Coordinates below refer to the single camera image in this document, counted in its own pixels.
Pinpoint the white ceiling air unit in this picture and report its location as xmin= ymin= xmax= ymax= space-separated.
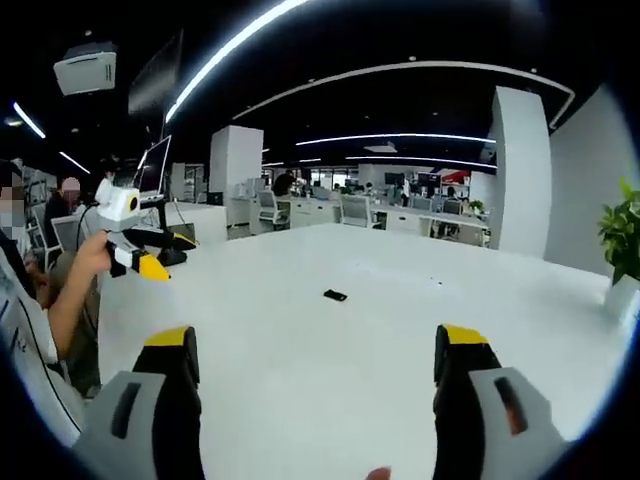
xmin=52 ymin=42 xmax=120 ymax=96

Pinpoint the potted green plant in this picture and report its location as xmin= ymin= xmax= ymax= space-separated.
xmin=596 ymin=176 xmax=640 ymax=322

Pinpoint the person in white shirt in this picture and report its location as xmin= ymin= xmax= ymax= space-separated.
xmin=0 ymin=344 xmax=86 ymax=446

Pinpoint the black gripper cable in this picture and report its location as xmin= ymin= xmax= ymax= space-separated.
xmin=73 ymin=201 xmax=104 ymax=237

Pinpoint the white office chair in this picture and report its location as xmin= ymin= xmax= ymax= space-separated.
xmin=339 ymin=194 xmax=375 ymax=230
xmin=256 ymin=190 xmax=292 ymax=232

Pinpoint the long ceiling light strip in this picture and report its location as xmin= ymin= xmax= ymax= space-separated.
xmin=163 ymin=0 xmax=314 ymax=124

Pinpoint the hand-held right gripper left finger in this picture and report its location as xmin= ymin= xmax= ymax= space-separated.
xmin=73 ymin=324 xmax=207 ymax=480

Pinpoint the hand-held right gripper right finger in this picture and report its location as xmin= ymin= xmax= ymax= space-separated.
xmin=431 ymin=323 xmax=570 ymax=480

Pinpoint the person's left hand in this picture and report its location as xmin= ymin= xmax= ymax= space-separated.
xmin=73 ymin=231 xmax=112 ymax=282

